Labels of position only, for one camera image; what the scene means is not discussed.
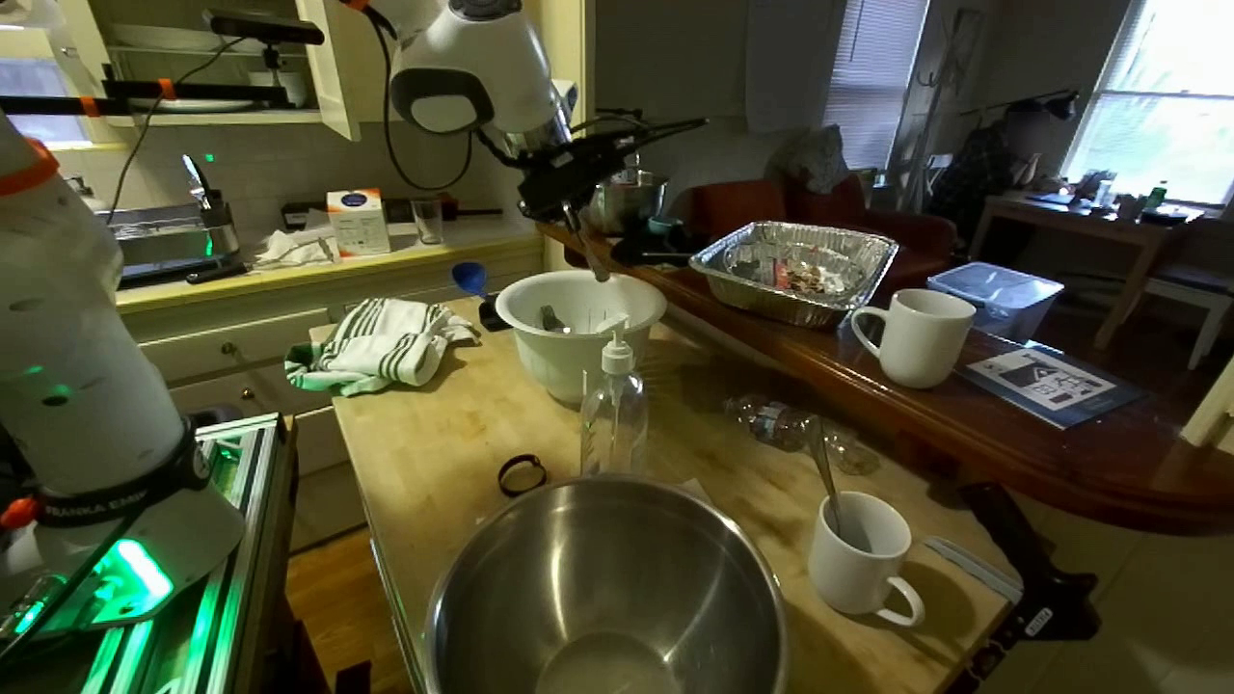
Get clear glass bottle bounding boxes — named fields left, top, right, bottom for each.
left=573, top=319, right=651, bottom=483

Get large stainless steel bowl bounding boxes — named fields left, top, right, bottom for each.
left=421, top=474, right=794, bottom=694

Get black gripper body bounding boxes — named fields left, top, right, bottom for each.
left=515, top=142, right=646, bottom=223

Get black backpack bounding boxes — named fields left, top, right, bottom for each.
left=929, top=88, right=1088, bottom=251

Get white tissue box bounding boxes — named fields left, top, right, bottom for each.
left=321, top=184, right=393, bottom=259

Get silver faucet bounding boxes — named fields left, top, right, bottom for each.
left=174, top=151, right=251, bottom=287

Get blue round object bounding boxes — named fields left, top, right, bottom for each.
left=448, top=259, right=498, bottom=303

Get large white mug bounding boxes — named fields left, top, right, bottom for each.
left=845, top=287, right=980, bottom=394

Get green lit robot stand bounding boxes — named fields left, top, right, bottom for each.
left=0, top=409, right=299, bottom=694

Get black clamp mount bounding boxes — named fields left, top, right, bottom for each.
left=952, top=479, right=1102, bottom=647

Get black rubber ring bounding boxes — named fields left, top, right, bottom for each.
left=493, top=452, right=553, bottom=501

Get white crumpled paper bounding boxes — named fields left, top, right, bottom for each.
left=251, top=223, right=346, bottom=270

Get aluminium foil tray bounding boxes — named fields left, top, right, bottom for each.
left=687, top=217, right=902, bottom=331

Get clear plastic lidded container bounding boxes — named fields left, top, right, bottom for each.
left=925, top=259, right=1066, bottom=344

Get small white mug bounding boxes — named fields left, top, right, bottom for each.
left=804, top=486, right=929, bottom=632

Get white ceramic bowl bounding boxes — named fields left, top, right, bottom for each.
left=490, top=268, right=670, bottom=404

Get bright window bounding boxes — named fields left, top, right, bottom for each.
left=1060, top=0, right=1234, bottom=209

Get white green striped towel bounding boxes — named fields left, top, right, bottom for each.
left=282, top=294, right=483, bottom=402

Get crumpled clear plastic wrap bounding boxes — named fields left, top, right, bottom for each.
left=724, top=391, right=886, bottom=474

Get blue printed booklet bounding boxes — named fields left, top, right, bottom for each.
left=965, top=340, right=1140, bottom=432

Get cream drawer cabinet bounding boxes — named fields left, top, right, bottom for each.
left=102, top=242, right=543, bottom=421

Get black rod orange clamps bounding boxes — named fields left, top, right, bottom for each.
left=0, top=74, right=294, bottom=121

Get brown wooden desk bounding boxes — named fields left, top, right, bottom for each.
left=967, top=188, right=1195, bottom=355

